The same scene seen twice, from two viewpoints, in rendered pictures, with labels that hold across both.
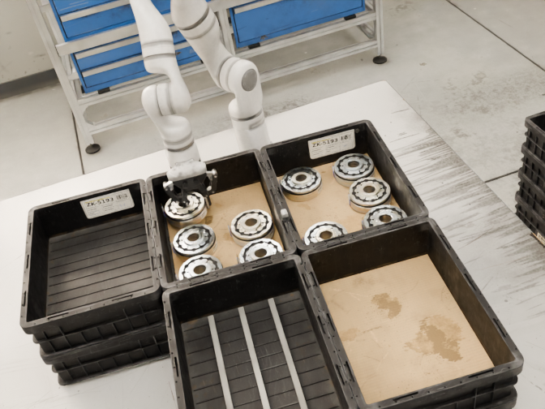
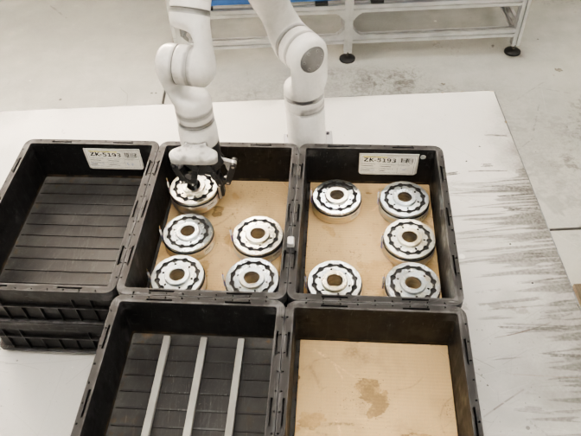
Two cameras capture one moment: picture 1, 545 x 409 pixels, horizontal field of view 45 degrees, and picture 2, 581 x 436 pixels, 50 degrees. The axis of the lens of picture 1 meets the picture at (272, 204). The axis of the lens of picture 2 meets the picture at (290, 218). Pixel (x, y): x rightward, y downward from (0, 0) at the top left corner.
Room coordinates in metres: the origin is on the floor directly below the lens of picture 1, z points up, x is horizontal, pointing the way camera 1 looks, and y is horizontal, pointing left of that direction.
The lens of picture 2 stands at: (0.39, -0.17, 1.81)
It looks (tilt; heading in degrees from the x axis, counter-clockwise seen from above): 48 degrees down; 12
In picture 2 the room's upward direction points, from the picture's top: 3 degrees counter-clockwise
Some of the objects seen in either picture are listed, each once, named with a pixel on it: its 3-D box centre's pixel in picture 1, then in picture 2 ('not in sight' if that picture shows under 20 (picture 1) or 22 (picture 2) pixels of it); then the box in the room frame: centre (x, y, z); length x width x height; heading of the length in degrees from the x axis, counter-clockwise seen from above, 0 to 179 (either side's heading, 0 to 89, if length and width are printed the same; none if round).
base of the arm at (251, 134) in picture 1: (252, 136); (305, 122); (1.52, 0.02, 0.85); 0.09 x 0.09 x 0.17; 3
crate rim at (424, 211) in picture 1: (337, 181); (372, 218); (1.18, -0.16, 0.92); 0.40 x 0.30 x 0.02; 6
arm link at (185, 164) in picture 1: (182, 153); (195, 133); (1.24, 0.18, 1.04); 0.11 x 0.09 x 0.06; 6
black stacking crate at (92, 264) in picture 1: (97, 264); (74, 227); (1.12, 0.43, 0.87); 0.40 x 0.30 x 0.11; 6
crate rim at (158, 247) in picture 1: (216, 214); (216, 214); (1.15, 0.13, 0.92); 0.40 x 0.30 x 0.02; 6
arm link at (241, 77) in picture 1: (240, 88); (302, 66); (1.52, 0.02, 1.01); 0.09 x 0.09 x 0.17; 41
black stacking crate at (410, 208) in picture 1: (339, 197); (370, 235); (1.18, -0.16, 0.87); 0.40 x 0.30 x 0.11; 6
